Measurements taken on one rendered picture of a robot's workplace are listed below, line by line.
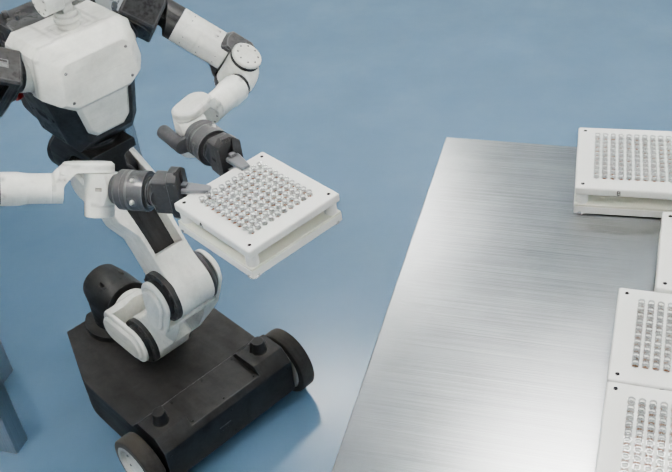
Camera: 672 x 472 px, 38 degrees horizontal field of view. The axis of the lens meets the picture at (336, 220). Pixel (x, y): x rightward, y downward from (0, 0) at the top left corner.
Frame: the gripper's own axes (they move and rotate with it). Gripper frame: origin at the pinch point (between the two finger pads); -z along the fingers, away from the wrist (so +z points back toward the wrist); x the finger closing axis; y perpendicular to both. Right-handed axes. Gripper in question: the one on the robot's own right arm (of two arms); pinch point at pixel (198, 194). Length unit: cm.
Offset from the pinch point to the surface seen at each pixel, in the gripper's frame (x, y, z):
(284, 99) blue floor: 99, -205, 56
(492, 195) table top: 18, -31, -58
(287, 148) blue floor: 100, -167, 44
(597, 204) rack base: 16, -27, -81
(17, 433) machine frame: 96, -5, 78
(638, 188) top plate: 12, -28, -90
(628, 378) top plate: 12, 29, -89
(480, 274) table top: 19, -3, -59
